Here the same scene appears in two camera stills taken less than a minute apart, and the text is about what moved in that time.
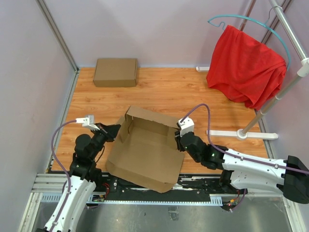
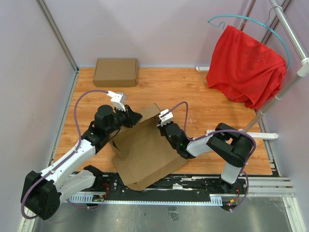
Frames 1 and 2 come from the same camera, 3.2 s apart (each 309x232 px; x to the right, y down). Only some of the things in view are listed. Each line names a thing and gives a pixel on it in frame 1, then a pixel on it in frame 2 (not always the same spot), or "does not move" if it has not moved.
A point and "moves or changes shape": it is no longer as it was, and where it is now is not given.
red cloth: (245, 69) does not move
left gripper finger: (110, 130) -> (132, 117)
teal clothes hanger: (266, 24) does not move
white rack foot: (203, 69) does not move
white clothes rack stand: (302, 71) does not move
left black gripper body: (100, 137) -> (119, 118)
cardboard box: (144, 151) moves or changes shape
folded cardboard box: (116, 72) does not move
